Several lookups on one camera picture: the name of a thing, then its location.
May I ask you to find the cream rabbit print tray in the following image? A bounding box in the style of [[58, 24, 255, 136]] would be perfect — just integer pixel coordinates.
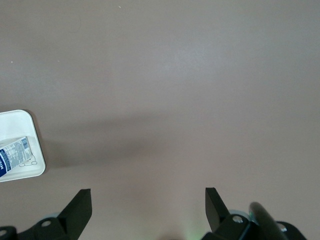
[[0, 109, 47, 183]]

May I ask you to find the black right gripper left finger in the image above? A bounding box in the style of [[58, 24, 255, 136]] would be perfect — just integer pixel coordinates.
[[16, 188, 93, 240]]

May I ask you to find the blue white milk carton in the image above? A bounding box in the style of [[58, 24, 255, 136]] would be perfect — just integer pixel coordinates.
[[0, 136, 34, 177]]

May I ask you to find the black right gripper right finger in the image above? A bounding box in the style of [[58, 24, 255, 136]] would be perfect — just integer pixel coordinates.
[[204, 187, 252, 240]]

